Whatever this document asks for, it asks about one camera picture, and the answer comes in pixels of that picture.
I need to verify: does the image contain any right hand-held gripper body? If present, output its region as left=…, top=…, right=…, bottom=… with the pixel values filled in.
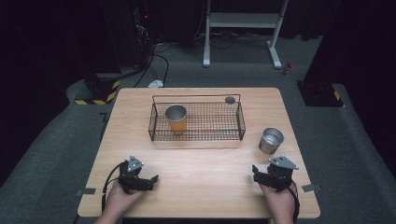
left=253, top=155, right=300, bottom=192

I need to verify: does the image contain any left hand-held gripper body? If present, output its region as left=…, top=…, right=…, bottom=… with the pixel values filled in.
left=118, top=155, right=155, bottom=195

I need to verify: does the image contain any person's right hand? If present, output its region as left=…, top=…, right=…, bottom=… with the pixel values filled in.
left=260, top=184, right=297, bottom=218

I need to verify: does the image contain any person's left hand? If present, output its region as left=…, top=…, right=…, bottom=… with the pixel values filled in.
left=104, top=181, right=146, bottom=216

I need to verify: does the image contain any silver metal cup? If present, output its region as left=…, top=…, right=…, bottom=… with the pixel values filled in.
left=258, top=126, right=285, bottom=156

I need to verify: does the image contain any grey tape piece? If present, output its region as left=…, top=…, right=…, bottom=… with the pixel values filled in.
left=77, top=187, right=97, bottom=197
left=301, top=183, right=322, bottom=193

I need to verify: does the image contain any orange metal cup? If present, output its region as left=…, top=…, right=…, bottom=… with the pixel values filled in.
left=164, top=104, right=188, bottom=136

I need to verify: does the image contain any black yellow striped stand base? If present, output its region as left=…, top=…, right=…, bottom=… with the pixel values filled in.
left=74, top=73, right=121, bottom=106
left=297, top=80, right=346, bottom=108

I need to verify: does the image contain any dark equipment rack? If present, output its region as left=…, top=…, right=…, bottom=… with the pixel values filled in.
left=130, top=0, right=157, bottom=70

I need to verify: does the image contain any white metal stand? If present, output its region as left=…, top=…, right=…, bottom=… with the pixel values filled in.
left=203, top=0, right=290, bottom=70

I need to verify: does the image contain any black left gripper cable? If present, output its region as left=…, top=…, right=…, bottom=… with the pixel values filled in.
left=101, top=161, right=129, bottom=213

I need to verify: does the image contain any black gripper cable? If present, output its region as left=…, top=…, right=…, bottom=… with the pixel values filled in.
left=101, top=161, right=129, bottom=213
left=288, top=182, right=302, bottom=224

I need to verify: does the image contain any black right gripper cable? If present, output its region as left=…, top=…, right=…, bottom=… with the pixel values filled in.
left=288, top=182, right=302, bottom=224

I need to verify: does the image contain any black wire basket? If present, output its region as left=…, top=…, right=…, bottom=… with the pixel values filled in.
left=148, top=93, right=247, bottom=142

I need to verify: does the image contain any black floor cable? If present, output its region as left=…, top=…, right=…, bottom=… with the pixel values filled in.
left=134, top=43, right=173, bottom=89

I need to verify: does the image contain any tangle of black cables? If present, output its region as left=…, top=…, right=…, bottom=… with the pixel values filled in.
left=194, top=29, right=272, bottom=50

